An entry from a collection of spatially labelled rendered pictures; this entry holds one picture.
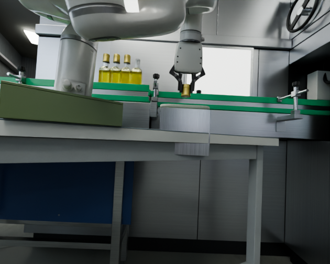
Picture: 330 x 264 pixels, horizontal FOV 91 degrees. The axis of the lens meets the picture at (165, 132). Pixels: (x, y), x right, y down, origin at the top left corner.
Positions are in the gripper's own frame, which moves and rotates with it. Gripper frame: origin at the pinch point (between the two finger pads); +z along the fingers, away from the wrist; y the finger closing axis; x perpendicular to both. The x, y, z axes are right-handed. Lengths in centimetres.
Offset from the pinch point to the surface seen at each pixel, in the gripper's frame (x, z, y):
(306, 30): -39, -37, -73
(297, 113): -7, 8, -52
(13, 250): -17, 100, 94
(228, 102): -21.4, 5.6, -25.9
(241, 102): -21.4, 4.9, -32.8
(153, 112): -8.9, 11.0, 12.2
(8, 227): -41, 106, 118
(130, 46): -47, -25, 29
